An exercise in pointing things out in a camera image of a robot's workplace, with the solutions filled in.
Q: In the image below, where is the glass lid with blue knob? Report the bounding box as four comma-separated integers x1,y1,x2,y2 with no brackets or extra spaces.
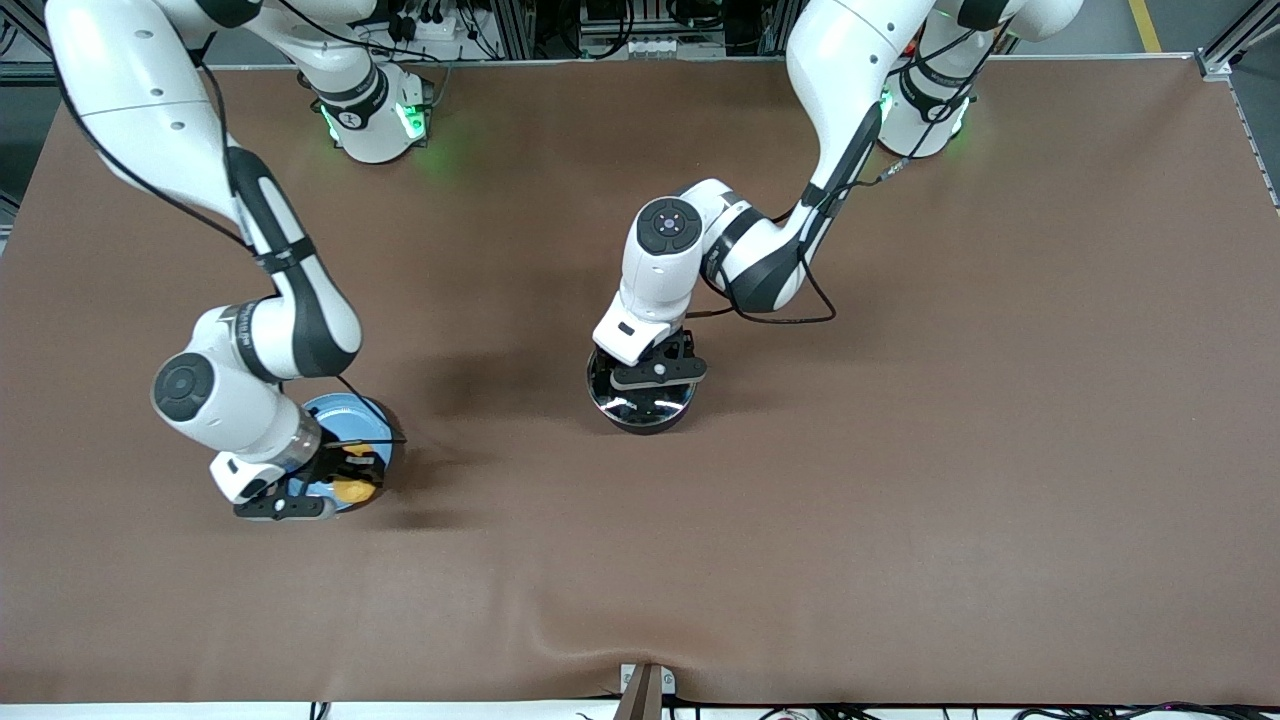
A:
588,345,696,421

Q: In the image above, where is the black cooking pot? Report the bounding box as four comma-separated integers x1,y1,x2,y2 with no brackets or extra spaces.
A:
586,345,698,436

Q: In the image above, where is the blue round plate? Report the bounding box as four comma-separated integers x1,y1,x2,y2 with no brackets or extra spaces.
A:
298,392,395,516

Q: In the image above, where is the brown table mat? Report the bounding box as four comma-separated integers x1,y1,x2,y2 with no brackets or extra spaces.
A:
0,55,1280,706

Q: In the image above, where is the white power strip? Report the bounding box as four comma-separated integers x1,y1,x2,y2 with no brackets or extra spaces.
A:
380,8,448,49

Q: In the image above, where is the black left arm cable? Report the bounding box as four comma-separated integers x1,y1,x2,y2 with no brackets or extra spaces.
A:
685,100,976,327

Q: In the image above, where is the aluminium frame post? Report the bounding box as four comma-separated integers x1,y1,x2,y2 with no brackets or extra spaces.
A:
495,0,538,61

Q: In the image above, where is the metal table edge bracket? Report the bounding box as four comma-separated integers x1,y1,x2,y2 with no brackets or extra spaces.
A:
618,662,677,720

